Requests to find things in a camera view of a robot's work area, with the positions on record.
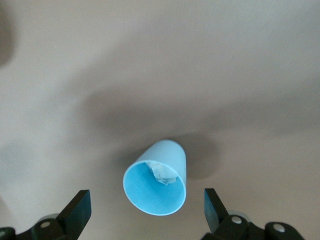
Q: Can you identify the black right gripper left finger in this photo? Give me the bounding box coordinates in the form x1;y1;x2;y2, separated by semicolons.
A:
0;189;92;240

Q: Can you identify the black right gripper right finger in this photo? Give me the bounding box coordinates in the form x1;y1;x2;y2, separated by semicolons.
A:
202;187;305;240

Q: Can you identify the blue cup holding white tissue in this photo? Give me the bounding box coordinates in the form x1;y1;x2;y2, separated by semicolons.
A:
122;139;188;217

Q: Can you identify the crumpled white tissue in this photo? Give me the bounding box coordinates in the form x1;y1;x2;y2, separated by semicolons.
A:
144;161;179;186

